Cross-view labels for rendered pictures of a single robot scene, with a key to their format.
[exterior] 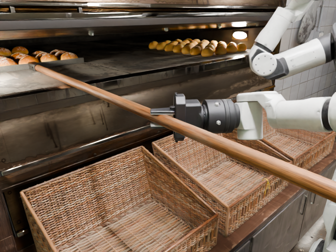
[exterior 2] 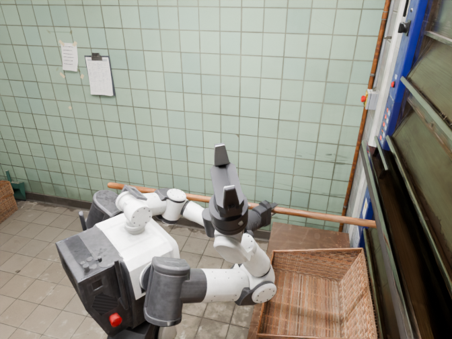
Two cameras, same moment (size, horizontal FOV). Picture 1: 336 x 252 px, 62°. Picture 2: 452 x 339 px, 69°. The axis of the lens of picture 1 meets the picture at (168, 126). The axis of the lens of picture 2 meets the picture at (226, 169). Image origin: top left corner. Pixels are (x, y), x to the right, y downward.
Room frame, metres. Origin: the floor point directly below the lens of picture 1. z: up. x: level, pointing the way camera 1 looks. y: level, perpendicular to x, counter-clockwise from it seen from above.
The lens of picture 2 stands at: (1.56, -0.81, 2.04)
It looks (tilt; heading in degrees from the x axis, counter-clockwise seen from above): 28 degrees down; 147
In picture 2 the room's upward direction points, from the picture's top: straight up
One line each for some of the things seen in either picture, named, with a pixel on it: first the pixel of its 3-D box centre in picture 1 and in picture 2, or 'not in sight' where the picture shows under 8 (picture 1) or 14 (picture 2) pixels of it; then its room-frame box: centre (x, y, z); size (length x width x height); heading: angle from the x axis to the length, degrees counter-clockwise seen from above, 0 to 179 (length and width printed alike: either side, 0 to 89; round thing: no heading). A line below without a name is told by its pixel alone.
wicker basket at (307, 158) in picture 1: (279, 133); not in sight; (1.65, -0.71, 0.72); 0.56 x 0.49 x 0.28; 131
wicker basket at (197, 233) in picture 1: (123, 219); (313, 297); (0.85, 0.17, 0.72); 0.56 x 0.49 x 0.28; 133
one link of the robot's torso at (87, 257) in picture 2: not in sight; (124, 270); (0.75, -0.66, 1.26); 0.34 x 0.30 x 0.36; 7
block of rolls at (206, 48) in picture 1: (197, 45); not in sight; (2.16, -0.21, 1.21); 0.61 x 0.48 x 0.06; 42
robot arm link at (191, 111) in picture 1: (197, 117); (255, 217); (0.68, -0.08, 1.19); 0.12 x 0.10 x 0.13; 97
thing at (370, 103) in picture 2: not in sight; (371, 99); (0.40, 1.00, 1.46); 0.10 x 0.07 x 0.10; 132
